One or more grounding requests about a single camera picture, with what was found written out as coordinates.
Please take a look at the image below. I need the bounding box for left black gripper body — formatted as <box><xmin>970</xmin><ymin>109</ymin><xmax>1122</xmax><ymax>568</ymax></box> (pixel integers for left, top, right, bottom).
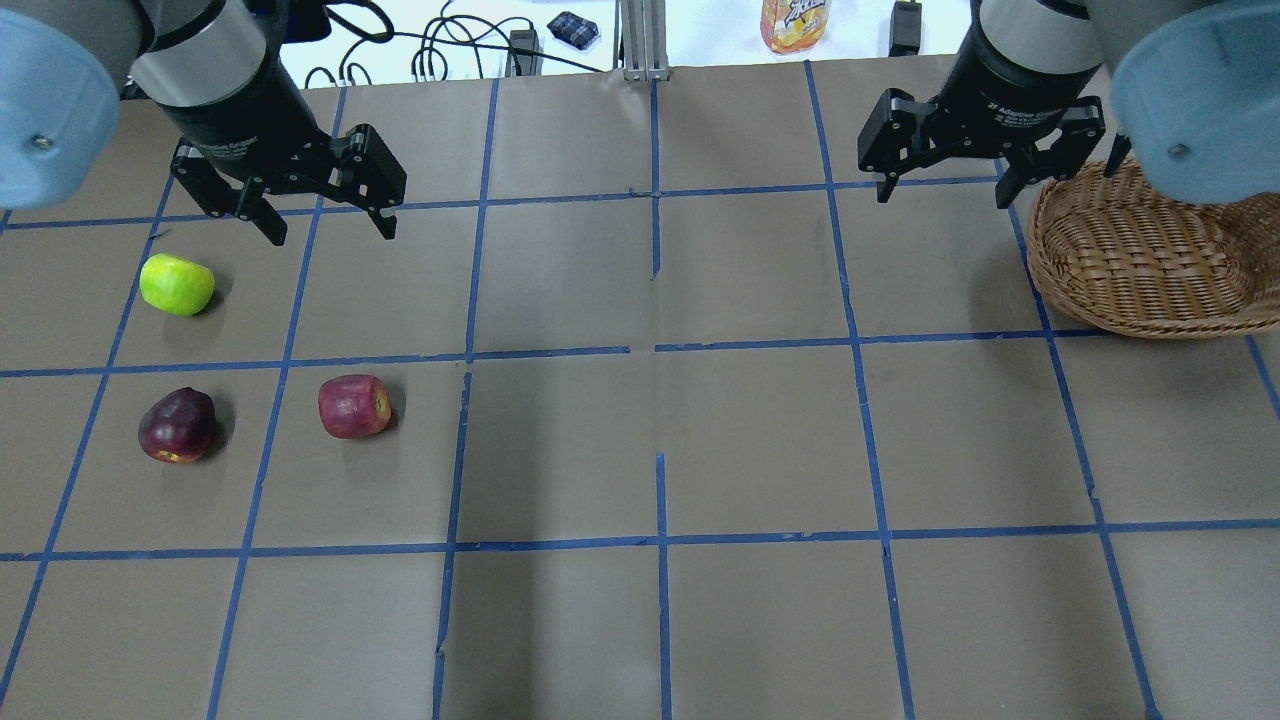
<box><xmin>170</xmin><ymin>53</ymin><xmax>342</xmax><ymax>201</ymax></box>

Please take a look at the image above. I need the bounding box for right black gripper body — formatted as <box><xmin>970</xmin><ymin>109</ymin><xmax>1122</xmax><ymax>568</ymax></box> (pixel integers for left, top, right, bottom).
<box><xmin>931</xmin><ymin>20</ymin><xmax>1085</xmax><ymax>160</ymax></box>

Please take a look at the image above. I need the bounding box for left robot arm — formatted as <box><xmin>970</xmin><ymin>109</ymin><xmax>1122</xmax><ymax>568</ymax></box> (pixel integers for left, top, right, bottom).
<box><xmin>1</xmin><ymin>1</ymin><xmax>407</xmax><ymax>246</ymax></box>

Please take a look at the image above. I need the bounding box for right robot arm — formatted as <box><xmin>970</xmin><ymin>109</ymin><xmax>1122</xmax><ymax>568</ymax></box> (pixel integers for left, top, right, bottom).
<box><xmin>858</xmin><ymin>1</ymin><xmax>1279</xmax><ymax>209</ymax></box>

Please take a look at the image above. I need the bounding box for wicker basket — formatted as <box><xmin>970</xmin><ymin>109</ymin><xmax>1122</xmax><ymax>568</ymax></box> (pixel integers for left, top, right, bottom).
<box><xmin>1025</xmin><ymin>159</ymin><xmax>1279</xmax><ymax>340</ymax></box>

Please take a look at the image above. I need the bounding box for green apple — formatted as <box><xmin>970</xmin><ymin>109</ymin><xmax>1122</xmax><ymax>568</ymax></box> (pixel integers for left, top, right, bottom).
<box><xmin>140</xmin><ymin>252</ymin><xmax>216</xmax><ymax>316</ymax></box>

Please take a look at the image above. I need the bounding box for black power adapter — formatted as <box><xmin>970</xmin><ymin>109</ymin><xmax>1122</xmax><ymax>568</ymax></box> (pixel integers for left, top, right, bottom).
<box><xmin>887</xmin><ymin>1</ymin><xmax>923</xmax><ymax>56</ymax></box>

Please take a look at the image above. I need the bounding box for orange juice bottle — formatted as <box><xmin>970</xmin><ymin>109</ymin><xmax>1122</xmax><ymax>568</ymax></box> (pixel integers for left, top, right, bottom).
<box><xmin>759</xmin><ymin>0</ymin><xmax>829</xmax><ymax>55</ymax></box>

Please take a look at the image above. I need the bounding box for black power brick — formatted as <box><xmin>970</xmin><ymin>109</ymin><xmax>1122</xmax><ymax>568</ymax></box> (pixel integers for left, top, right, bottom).
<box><xmin>504</xmin><ymin>28</ymin><xmax>543</xmax><ymax>77</ymax></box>

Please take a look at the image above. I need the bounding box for dark red apple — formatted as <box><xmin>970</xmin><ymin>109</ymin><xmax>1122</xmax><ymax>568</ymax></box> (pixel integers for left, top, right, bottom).
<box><xmin>137</xmin><ymin>387</ymin><xmax>218</xmax><ymax>464</ymax></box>

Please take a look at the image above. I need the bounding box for dark blue checkered pouch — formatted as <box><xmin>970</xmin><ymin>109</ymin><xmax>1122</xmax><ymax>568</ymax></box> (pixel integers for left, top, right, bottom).
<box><xmin>547</xmin><ymin>12</ymin><xmax>602</xmax><ymax>51</ymax></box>

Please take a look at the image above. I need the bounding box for black cable bundle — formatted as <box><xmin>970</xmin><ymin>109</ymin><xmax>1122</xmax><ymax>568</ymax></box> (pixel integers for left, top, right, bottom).
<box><xmin>303</xmin><ymin>0</ymin><xmax>602</xmax><ymax>88</ymax></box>

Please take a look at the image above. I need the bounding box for aluminium frame post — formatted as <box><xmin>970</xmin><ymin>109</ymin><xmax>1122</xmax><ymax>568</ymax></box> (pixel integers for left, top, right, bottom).
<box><xmin>614</xmin><ymin>0</ymin><xmax>671</xmax><ymax>82</ymax></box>

